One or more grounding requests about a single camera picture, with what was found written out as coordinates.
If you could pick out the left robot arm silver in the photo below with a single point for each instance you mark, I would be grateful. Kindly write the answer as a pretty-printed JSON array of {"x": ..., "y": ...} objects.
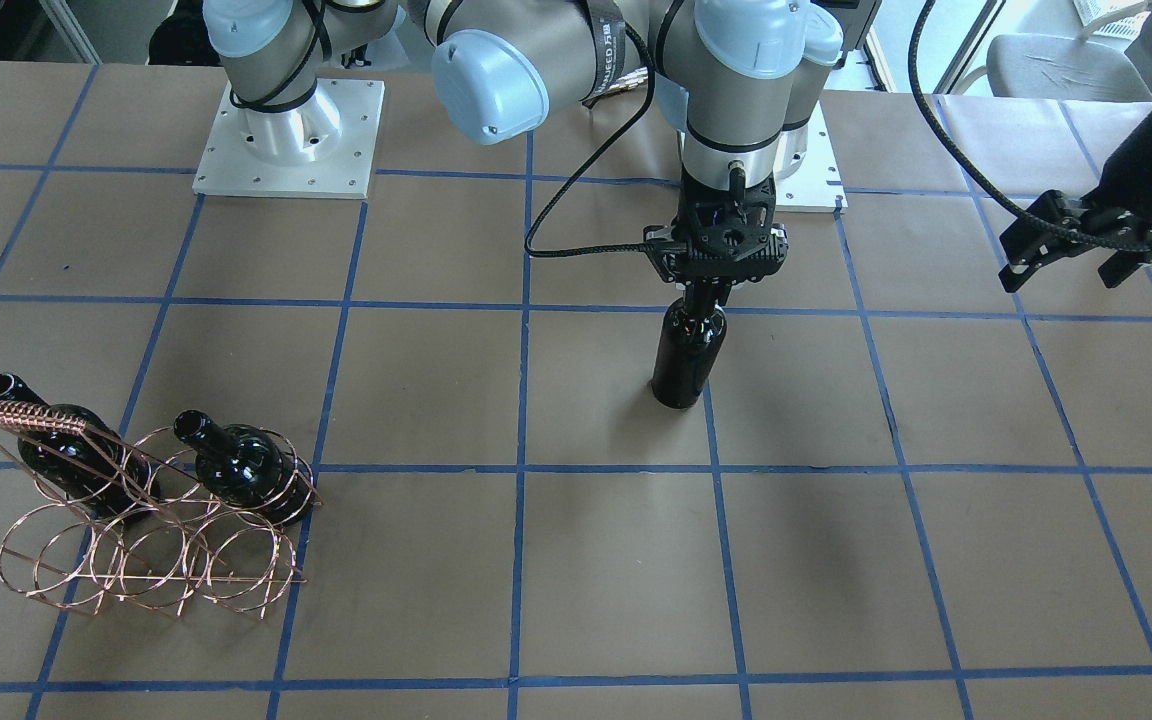
[{"x": 749, "y": 73}]

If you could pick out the dark wine bottle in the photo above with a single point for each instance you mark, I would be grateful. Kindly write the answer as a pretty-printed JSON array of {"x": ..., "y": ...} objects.
[{"x": 687, "y": 350}]

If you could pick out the copper wire wine rack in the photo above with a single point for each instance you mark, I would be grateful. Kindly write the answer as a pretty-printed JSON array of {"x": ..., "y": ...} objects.
[{"x": 175, "y": 544}]

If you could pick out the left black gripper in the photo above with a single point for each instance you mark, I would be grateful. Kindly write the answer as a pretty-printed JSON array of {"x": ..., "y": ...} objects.
[{"x": 704, "y": 291}]

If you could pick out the dark bottle in rack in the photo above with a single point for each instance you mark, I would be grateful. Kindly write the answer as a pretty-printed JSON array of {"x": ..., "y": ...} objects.
[
  {"x": 244, "y": 467},
  {"x": 96, "y": 471}
]

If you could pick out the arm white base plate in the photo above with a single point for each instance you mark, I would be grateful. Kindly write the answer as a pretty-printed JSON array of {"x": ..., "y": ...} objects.
[
  {"x": 324, "y": 149},
  {"x": 806, "y": 174}
]

